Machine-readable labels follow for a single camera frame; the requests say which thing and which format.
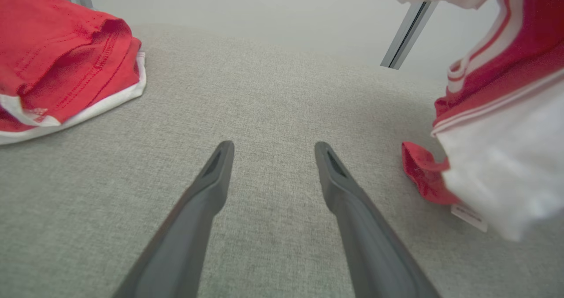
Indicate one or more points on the red shorts with white trim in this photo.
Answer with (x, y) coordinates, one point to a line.
(57, 55)

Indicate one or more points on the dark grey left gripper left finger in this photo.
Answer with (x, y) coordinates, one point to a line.
(185, 240)

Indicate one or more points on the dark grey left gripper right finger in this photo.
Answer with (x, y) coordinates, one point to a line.
(374, 249)

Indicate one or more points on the grey fabric upholstered bench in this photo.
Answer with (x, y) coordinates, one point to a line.
(273, 104)

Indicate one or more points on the red and white basketball jersey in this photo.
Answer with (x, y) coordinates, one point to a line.
(506, 157)

